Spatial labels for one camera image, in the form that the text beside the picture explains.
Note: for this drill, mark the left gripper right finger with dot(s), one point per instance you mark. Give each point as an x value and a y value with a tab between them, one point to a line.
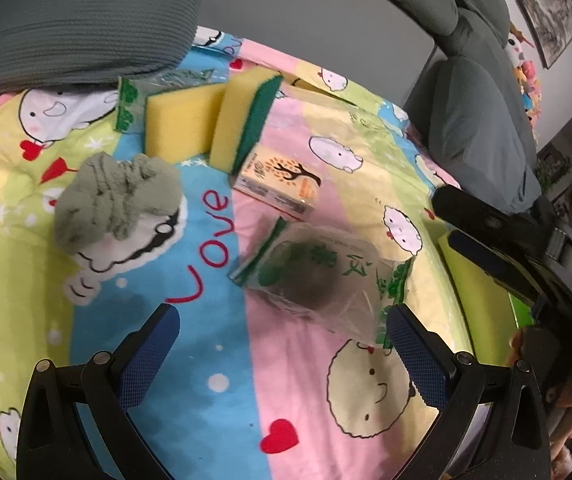
491	422

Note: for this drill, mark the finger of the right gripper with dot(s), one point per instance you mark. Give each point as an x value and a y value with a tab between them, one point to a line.
501	271
482	221

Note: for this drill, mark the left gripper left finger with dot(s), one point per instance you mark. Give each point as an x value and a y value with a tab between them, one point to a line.
53	443

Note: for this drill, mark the green cardboard box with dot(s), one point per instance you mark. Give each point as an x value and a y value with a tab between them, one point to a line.
492	314

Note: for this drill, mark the bagged steel wool large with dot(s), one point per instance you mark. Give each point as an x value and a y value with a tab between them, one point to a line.
326	276

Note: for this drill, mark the tissue pack with tree print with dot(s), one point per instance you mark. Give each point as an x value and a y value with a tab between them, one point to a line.
279	181

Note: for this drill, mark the grey-green cloth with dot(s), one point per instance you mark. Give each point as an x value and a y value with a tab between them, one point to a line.
110	195

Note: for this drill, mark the yellow green scouring sponge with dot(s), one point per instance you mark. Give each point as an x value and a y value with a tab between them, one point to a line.
247	100

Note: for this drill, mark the person's right hand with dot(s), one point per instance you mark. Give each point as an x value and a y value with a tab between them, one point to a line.
566	399

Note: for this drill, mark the grey pillow right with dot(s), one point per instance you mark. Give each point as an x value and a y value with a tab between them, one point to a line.
472	136

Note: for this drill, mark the pile of plush toys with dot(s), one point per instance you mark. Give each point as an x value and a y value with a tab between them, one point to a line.
525	74

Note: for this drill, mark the colourful cartoon bedsheet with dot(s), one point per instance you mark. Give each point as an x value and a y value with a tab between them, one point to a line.
247	391

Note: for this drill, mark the framed landscape picture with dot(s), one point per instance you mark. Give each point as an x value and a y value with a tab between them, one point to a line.
550	22

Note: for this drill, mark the grey padded headboard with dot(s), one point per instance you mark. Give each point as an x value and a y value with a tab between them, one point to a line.
424	33

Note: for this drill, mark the grey ribbed pillow left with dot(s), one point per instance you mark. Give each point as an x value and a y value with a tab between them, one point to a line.
45	43

